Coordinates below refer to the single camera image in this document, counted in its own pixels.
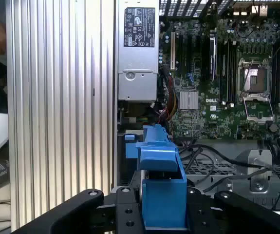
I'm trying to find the white expansion slot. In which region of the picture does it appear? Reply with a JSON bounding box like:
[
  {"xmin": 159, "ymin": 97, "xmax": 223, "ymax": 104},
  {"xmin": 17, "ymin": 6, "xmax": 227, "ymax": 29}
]
[{"xmin": 169, "ymin": 31, "xmax": 176, "ymax": 72}]

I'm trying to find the green Dell motherboard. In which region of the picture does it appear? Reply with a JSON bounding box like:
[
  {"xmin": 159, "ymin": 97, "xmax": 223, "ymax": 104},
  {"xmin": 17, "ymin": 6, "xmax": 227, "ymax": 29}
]
[{"xmin": 159, "ymin": 19, "xmax": 280, "ymax": 141}]

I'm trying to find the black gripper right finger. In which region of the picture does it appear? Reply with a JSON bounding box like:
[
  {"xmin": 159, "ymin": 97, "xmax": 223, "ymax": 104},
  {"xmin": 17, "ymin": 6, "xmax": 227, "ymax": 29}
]
[{"xmin": 186, "ymin": 186, "xmax": 280, "ymax": 234}]

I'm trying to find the black expansion slot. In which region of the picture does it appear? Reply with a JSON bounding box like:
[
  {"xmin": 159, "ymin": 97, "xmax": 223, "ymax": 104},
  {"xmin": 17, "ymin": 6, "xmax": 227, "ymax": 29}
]
[
  {"xmin": 178, "ymin": 34, "xmax": 185, "ymax": 74},
  {"xmin": 208, "ymin": 30, "xmax": 218, "ymax": 82}
]

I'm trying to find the red yellow power wire bundle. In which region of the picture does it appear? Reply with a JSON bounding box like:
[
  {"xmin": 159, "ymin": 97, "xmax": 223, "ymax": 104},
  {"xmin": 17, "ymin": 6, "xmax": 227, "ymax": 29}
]
[{"xmin": 163, "ymin": 69, "xmax": 180, "ymax": 122}]

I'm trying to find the thin metal locking lever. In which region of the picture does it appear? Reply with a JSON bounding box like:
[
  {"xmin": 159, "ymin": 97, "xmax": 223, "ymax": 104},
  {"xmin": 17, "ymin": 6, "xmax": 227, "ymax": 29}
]
[{"xmin": 243, "ymin": 59, "xmax": 254, "ymax": 91}]

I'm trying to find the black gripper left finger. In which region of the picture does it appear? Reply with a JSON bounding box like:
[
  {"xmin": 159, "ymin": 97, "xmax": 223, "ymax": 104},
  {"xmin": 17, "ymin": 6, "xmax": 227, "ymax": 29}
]
[{"xmin": 12, "ymin": 186, "xmax": 145, "ymax": 234}]

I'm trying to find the hard disk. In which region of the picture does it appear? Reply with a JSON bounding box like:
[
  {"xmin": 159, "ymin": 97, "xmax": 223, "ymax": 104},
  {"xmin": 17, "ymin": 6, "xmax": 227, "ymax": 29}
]
[{"xmin": 135, "ymin": 123, "xmax": 188, "ymax": 231}]

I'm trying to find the silver power supply unit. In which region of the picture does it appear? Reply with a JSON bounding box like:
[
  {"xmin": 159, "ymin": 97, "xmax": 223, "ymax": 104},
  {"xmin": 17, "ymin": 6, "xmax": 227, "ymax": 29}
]
[{"xmin": 117, "ymin": 0, "xmax": 160, "ymax": 102}]

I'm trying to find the metal socket cover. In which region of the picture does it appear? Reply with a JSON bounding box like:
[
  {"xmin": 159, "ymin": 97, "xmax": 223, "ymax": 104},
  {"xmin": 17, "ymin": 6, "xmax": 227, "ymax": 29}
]
[{"xmin": 243, "ymin": 94, "xmax": 276, "ymax": 124}]

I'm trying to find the CPU socket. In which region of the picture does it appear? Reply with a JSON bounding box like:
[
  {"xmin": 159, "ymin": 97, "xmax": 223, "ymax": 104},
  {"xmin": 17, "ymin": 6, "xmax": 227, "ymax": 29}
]
[{"xmin": 237, "ymin": 58, "xmax": 272, "ymax": 95}]

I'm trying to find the long black cable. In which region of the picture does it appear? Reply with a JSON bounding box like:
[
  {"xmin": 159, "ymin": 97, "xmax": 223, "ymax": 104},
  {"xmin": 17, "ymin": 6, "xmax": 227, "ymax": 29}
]
[{"xmin": 178, "ymin": 143, "xmax": 280, "ymax": 211}]

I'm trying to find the silver metal disk bay bracket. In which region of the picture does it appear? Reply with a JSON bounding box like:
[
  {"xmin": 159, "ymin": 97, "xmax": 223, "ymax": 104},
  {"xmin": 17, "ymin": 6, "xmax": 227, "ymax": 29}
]
[{"xmin": 247, "ymin": 149, "xmax": 273, "ymax": 194}]

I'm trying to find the silver finned chipset heatsink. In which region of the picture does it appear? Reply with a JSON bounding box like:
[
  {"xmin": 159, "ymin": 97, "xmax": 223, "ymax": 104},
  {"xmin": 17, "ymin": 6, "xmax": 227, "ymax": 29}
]
[{"xmin": 179, "ymin": 90, "xmax": 200, "ymax": 111}]

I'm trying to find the open black PC case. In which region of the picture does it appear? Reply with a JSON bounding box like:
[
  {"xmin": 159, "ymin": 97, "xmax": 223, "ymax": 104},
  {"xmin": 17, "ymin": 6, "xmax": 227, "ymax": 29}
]
[{"xmin": 115, "ymin": 0, "xmax": 280, "ymax": 213}]

